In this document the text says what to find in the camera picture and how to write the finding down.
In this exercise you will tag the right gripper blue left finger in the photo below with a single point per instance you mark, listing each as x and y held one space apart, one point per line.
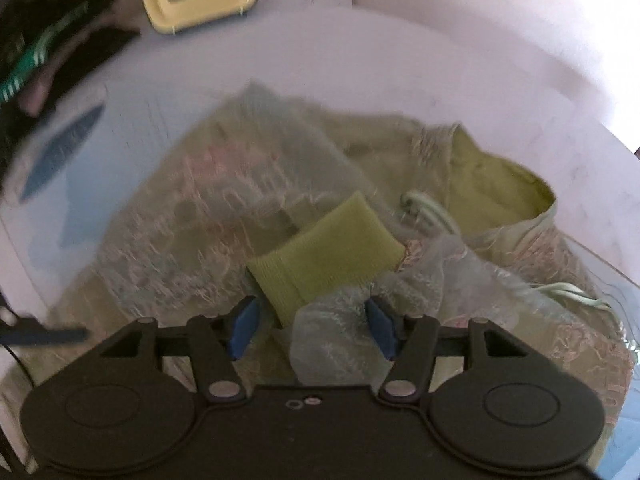
215 343

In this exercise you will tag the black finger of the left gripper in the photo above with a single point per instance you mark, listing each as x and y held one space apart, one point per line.
27 331

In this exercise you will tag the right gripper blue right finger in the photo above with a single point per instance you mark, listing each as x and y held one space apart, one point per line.
409 343

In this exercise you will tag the green embroidered sheer garment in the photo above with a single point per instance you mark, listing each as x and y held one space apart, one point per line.
313 212

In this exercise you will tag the pile of dark clothes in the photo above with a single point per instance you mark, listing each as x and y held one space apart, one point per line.
49 46

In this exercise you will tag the blue patterned table mat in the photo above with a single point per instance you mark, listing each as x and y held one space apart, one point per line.
81 166

